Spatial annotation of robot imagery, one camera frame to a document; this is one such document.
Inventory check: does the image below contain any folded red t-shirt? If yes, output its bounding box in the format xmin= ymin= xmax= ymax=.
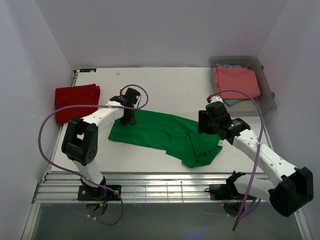
xmin=54 ymin=84 xmax=101 ymax=125

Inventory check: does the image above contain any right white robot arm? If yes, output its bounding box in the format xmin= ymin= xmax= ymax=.
xmin=198 ymin=100 xmax=314 ymax=217

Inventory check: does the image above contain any pink folded t-shirt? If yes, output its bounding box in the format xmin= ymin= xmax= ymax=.
xmin=212 ymin=66 xmax=261 ymax=98

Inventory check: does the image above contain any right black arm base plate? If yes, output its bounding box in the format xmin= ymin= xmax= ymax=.
xmin=204 ymin=184 xmax=244 ymax=201

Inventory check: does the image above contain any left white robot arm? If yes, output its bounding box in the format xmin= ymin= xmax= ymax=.
xmin=61 ymin=87 xmax=141 ymax=200

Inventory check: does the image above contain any clear plastic bin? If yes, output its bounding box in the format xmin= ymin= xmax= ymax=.
xmin=208 ymin=55 xmax=276 ymax=116

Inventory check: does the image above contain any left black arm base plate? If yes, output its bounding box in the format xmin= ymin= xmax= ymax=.
xmin=77 ymin=185 xmax=120 ymax=202

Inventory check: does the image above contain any aluminium rail frame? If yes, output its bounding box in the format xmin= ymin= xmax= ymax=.
xmin=32 ymin=172 xmax=301 ymax=204

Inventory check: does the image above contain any blue label sticker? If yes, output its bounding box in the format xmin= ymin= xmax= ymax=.
xmin=79 ymin=68 xmax=97 ymax=73

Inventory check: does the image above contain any green t-shirt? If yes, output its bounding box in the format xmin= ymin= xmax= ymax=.
xmin=108 ymin=109 xmax=223 ymax=169

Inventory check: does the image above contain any light blue folded t-shirt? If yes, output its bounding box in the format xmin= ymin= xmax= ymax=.
xmin=214 ymin=63 xmax=242 ymax=107

